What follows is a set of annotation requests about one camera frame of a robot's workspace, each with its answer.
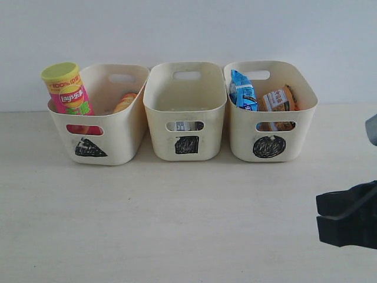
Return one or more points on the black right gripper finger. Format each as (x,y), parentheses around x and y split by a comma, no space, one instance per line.
(356,203)
(348,232)

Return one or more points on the yellow Lay's chips can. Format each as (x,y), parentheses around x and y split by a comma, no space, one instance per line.
(125,102)

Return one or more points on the cream bin square mark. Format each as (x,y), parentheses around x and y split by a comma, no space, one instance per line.
(185,91)

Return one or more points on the cream bin circle mark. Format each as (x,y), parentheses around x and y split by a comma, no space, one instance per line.
(266,136)

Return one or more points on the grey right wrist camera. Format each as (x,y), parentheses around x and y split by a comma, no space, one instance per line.
(371,129)

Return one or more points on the purple small box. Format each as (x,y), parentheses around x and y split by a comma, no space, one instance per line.
(199,125)

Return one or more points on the orange noodle packet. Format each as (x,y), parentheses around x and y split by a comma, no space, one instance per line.
(278,100)

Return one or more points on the white blue milk carton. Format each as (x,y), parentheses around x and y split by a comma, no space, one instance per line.
(183,126)

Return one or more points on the blue noodle packet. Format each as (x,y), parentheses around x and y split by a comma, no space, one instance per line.
(241,92)

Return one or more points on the pink Lay's chips can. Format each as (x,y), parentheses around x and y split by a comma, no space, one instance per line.
(66,89)

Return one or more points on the cream bin triangle mark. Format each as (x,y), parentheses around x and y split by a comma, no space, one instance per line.
(106,138)

